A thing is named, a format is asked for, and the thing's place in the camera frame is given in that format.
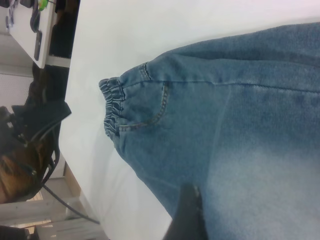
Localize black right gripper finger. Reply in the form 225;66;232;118
162;183;210;240

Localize blue denim shorts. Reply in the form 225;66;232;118
98;21;320;240

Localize black smartphone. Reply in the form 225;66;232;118
33;29;43;61

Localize white side desk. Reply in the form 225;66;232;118
0;0;57;69

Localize black floor cable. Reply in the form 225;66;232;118
41;183;101;225

